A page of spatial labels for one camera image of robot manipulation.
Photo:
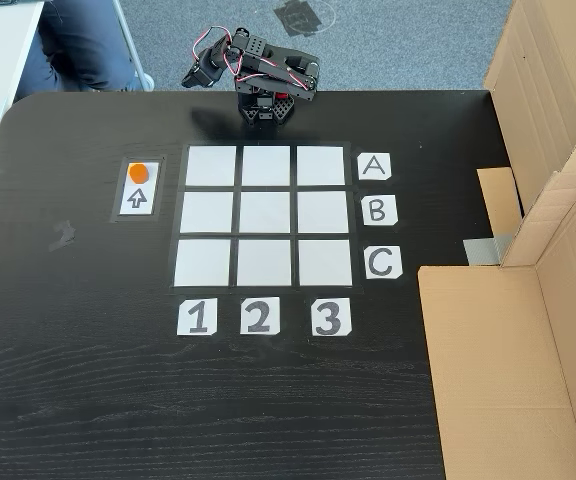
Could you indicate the white nine-square grid sheet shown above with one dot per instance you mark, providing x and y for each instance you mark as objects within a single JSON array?
[{"x": 263, "y": 215}]

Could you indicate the round orange token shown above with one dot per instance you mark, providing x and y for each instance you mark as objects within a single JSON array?
[{"x": 138, "y": 172}]

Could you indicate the paper sheet number 1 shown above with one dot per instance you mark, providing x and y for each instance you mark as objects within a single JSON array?
[{"x": 197, "y": 317}]

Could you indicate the white desk leg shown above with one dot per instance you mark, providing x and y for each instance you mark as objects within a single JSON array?
[{"x": 130, "y": 45}]

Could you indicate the paper sheet letter C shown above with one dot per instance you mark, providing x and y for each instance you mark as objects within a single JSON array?
[{"x": 383, "y": 262}]

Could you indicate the grey duct tape strip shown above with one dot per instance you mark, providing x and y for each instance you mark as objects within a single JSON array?
[{"x": 485, "y": 250}]

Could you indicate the white arrow paper sheet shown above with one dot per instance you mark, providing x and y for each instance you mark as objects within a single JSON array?
[{"x": 138, "y": 200}]

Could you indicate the person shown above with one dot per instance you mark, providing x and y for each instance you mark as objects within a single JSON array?
[{"x": 78, "y": 45}]

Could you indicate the paper sheet letter A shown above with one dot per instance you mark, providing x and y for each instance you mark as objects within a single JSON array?
[{"x": 374, "y": 166}]

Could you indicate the paper sheet letter B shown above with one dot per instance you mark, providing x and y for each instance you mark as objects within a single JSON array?
[{"x": 379, "y": 210}]

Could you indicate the paper sheet number 2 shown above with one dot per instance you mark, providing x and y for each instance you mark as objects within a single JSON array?
[{"x": 260, "y": 316}]

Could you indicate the large brown cardboard box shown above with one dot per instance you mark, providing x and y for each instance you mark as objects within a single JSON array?
[
  {"x": 538, "y": 75},
  {"x": 508, "y": 375}
]

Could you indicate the clear tape scraps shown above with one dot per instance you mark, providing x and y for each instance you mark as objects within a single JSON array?
[{"x": 62, "y": 235}]

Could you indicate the paper sheet number 3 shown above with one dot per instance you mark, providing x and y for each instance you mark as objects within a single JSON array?
[{"x": 331, "y": 317}]

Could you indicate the black floor tape mark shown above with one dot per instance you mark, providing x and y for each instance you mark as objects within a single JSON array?
[{"x": 300, "y": 17}]

